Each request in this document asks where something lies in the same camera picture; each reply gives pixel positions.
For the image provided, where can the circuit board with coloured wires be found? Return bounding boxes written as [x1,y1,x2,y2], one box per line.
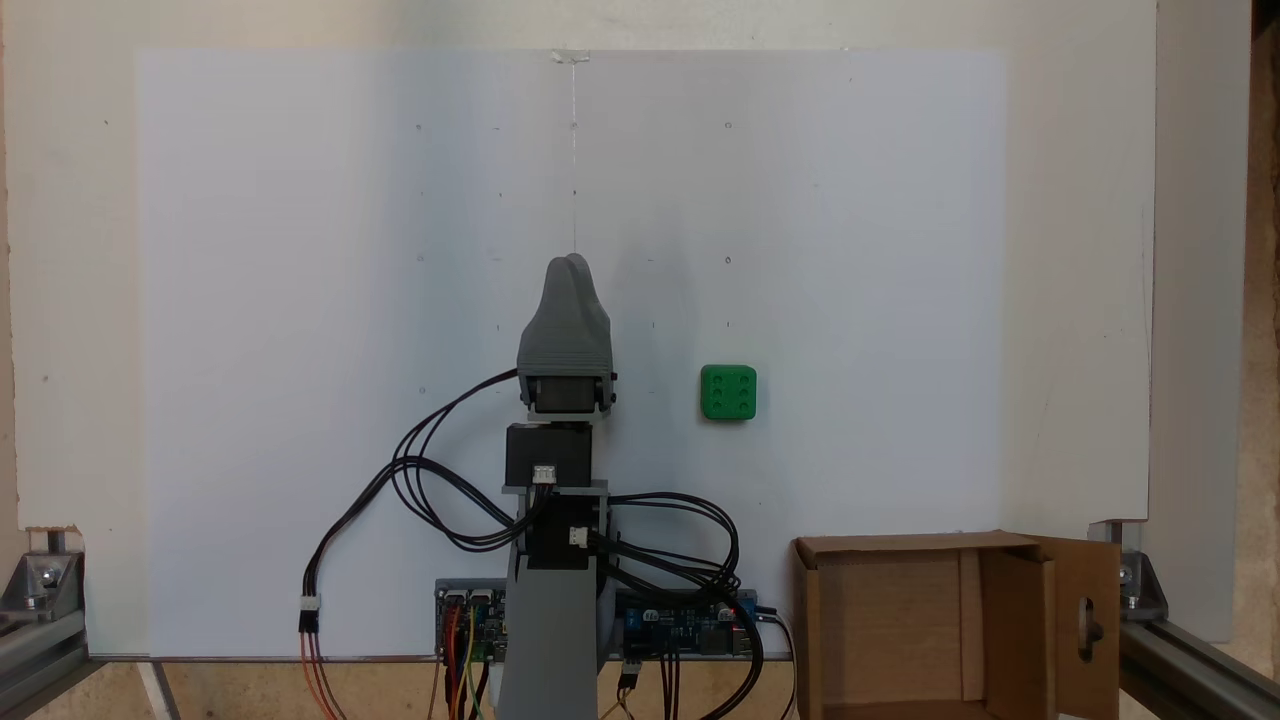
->
[435,578,509,663]

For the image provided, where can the green dice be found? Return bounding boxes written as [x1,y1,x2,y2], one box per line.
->
[699,364,758,422]

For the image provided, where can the coloured jumper wires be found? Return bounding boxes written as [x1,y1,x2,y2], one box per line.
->
[428,598,496,720]

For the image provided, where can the orange and red wires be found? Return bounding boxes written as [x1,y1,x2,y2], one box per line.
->
[298,630,349,720]

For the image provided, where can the black servo cable bundle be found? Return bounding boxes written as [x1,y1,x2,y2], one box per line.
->
[590,490,766,720]

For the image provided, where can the blue circuit board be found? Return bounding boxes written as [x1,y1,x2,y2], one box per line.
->
[612,590,761,659]

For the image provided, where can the metal corner bracket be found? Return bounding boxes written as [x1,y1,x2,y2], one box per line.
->
[0,530,86,619]
[1090,520,1169,623]

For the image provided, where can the aluminium frame post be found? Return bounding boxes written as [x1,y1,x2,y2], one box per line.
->
[1118,615,1280,720]
[0,605,96,720]

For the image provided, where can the white paper sheet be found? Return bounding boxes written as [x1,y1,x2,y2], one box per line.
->
[135,48,1009,661]

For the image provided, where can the black gripper servo cable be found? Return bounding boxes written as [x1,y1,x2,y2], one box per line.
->
[390,368,551,553]

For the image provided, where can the brown cardboard box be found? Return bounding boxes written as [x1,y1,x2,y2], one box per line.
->
[792,530,1123,720]

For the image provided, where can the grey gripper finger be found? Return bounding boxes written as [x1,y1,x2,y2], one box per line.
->
[566,253,613,346]
[520,257,574,346]

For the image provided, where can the black cable with white connector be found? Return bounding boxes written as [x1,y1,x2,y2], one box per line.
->
[298,455,526,633]

